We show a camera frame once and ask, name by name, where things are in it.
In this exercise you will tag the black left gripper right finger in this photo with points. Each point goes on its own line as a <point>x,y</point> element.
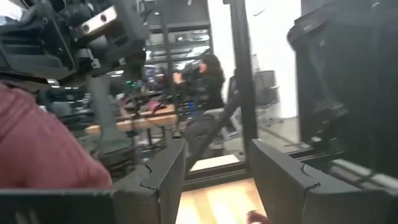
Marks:
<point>289,193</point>

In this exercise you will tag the black aluminium table frame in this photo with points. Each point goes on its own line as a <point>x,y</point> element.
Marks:
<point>245,93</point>

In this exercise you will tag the grey office chair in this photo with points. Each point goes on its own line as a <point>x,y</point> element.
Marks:
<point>264,87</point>

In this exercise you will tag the wooden background table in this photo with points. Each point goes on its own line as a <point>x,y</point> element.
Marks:
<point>146,121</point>

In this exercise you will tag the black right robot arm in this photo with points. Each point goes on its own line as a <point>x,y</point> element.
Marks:
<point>357,93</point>

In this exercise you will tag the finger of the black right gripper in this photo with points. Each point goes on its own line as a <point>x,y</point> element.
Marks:
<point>104,118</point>

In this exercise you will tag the person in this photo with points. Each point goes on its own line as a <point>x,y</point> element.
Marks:
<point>213,90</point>

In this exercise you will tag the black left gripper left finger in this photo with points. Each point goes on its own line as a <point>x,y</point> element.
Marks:
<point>155,193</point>

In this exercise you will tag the maroon baseball cap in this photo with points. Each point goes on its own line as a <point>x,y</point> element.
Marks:
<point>256,217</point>
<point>40,146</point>

